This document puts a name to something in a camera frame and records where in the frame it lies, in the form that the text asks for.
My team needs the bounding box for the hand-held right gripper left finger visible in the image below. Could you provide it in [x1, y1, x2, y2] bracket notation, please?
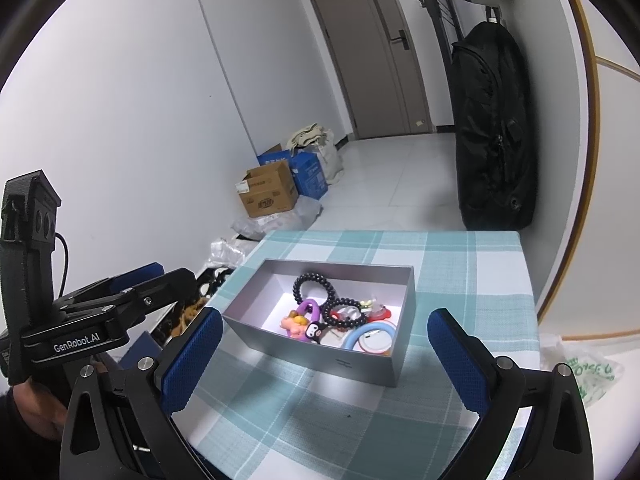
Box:
[59, 306, 224, 480]

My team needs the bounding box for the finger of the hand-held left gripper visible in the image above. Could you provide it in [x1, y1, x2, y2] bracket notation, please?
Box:
[60, 261, 166, 306]
[107, 268, 198, 330]

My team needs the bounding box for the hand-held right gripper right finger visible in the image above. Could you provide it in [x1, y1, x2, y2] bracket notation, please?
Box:
[427, 308, 593, 480]

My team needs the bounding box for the clear plastic ring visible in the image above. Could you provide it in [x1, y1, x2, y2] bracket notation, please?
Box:
[336, 309, 368, 330]

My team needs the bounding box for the grey rectangular box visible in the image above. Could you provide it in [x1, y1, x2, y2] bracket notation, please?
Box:
[221, 258, 417, 388]

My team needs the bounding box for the person's left hand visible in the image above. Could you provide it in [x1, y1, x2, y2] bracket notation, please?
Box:
[0, 375, 71, 442]

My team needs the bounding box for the brown suede shoe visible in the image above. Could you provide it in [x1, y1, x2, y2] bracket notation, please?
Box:
[170, 300, 208, 336]

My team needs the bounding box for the white crumpled plastic bag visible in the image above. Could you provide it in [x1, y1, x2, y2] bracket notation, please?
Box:
[207, 237, 248, 268]

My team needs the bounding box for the teal checked tablecloth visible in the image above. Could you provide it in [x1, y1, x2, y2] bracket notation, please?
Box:
[187, 230, 541, 480]

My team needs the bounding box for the pink figure charm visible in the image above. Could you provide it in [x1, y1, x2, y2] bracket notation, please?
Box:
[279, 312, 312, 341]

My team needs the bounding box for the black cartoon charm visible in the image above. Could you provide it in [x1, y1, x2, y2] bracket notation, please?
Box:
[302, 321, 331, 346]

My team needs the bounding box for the plastic bag with green print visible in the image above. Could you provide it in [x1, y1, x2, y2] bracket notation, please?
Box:
[537, 332, 626, 408]

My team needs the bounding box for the brown cardboard box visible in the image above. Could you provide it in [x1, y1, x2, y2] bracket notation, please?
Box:
[235, 161, 300, 218]

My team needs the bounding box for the blue cardboard box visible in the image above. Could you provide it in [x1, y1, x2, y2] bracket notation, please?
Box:
[256, 144, 329, 200]

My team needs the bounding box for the beige cloth bag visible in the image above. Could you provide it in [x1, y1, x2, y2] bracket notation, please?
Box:
[286, 122, 335, 153]

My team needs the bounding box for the white woven sack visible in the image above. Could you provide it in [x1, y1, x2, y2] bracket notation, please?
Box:
[312, 132, 346, 187]

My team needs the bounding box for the white wardrobe with wood trim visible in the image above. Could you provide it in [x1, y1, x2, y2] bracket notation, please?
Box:
[562, 0, 640, 341]

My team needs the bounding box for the black backpack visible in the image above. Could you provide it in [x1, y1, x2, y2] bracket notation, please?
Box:
[450, 21, 538, 231]

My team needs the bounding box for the grey-brown door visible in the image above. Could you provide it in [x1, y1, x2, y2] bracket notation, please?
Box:
[302, 0, 433, 140]

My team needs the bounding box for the black metal clothes rack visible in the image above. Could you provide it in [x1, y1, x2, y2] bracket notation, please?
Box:
[415, 0, 473, 133]

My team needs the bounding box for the black cable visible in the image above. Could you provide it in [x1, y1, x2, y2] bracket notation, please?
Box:
[51, 231, 70, 296]

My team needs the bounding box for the light blue ring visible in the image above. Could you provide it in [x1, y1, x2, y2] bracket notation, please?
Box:
[341, 322, 398, 353]

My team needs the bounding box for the purple plastic ring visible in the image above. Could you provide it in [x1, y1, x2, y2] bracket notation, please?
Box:
[294, 297, 327, 333]

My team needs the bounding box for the dark bead bracelet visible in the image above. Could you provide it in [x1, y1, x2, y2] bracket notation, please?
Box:
[292, 271, 337, 306]
[324, 297, 370, 331]

